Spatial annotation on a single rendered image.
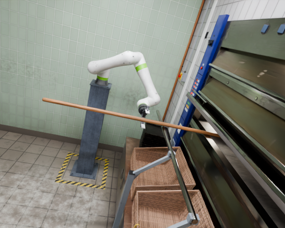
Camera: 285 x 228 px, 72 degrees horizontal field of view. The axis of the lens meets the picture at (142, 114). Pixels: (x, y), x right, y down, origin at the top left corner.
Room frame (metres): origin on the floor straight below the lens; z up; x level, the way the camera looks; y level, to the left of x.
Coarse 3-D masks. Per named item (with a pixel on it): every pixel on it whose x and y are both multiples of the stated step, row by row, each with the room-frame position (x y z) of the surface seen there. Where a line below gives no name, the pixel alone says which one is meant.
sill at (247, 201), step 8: (192, 120) 1.85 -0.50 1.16; (200, 128) 1.66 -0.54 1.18; (208, 136) 1.54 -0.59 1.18; (208, 144) 1.42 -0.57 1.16; (216, 152) 1.29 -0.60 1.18; (224, 160) 1.21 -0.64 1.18; (224, 168) 1.13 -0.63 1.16; (232, 168) 1.13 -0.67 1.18; (232, 176) 1.04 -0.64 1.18; (240, 184) 0.98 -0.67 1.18; (240, 192) 0.93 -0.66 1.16; (248, 192) 0.92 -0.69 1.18; (248, 200) 0.86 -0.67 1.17; (256, 200) 0.87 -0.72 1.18; (248, 208) 0.84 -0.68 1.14; (256, 208) 0.81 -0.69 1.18; (256, 216) 0.78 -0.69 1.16; (264, 216) 0.77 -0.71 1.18; (264, 224) 0.73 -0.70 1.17; (272, 224) 0.73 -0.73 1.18
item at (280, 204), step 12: (204, 108) 1.55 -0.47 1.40; (216, 120) 1.33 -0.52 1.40; (228, 132) 1.17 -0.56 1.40; (228, 144) 0.99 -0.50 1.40; (240, 144) 1.03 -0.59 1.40; (240, 156) 0.87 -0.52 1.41; (252, 156) 0.93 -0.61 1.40; (252, 168) 0.77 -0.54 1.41; (264, 168) 0.83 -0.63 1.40; (276, 180) 0.76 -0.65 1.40
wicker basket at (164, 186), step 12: (132, 156) 1.72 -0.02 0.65; (144, 156) 1.77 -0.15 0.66; (156, 156) 1.79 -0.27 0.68; (180, 156) 1.70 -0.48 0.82; (132, 168) 1.54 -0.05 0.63; (156, 168) 1.71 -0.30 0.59; (168, 168) 1.73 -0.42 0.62; (180, 168) 1.57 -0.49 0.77; (144, 180) 1.48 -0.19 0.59; (156, 180) 1.53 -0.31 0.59; (168, 180) 1.58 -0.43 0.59; (192, 180) 1.34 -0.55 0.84; (132, 192) 1.26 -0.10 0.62
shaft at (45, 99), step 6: (54, 102) 1.32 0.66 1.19; (60, 102) 1.33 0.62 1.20; (66, 102) 1.35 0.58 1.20; (78, 108) 1.35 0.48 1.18; (84, 108) 1.36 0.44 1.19; (90, 108) 1.37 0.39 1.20; (96, 108) 1.39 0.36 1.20; (114, 114) 1.40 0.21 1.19; (120, 114) 1.41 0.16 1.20; (126, 114) 1.43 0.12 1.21; (138, 120) 1.44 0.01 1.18; (144, 120) 1.45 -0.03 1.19; (150, 120) 1.46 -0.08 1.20; (168, 126) 1.48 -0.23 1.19; (174, 126) 1.49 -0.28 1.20; (180, 126) 1.51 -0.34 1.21; (198, 132) 1.53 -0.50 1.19; (204, 132) 1.54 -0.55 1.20; (210, 132) 1.56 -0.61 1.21
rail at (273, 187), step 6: (192, 96) 1.71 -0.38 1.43; (198, 102) 1.56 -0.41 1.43; (210, 114) 1.33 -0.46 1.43; (222, 132) 1.09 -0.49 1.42; (228, 138) 1.01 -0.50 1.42; (234, 144) 0.95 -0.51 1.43; (240, 150) 0.89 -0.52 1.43; (246, 156) 0.84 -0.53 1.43; (252, 162) 0.79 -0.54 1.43; (258, 168) 0.75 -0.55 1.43; (264, 174) 0.72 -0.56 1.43; (264, 180) 0.70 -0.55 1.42; (270, 180) 0.68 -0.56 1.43; (270, 186) 0.66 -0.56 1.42; (276, 186) 0.65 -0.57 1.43; (276, 192) 0.63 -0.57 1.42; (282, 192) 0.62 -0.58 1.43; (282, 198) 0.60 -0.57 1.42
